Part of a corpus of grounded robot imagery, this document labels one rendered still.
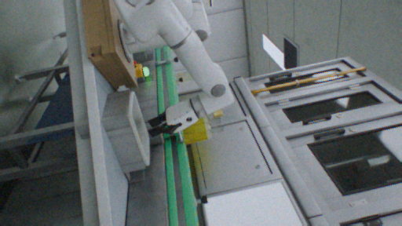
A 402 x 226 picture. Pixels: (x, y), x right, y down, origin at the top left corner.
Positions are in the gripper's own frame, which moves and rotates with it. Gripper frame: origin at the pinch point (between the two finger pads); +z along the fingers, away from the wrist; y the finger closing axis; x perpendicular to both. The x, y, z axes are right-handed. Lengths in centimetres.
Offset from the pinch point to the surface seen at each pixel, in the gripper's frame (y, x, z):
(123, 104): -0.6, 12.9, 4.1
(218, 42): 603, -247, -50
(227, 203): -11.1, -37.8, -9.8
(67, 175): 29, -23, 61
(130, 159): -8.0, -2.6, 10.6
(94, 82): 2.3, 22.8, 8.5
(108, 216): -29.5, -0.9, 15.2
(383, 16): 142, -87, -167
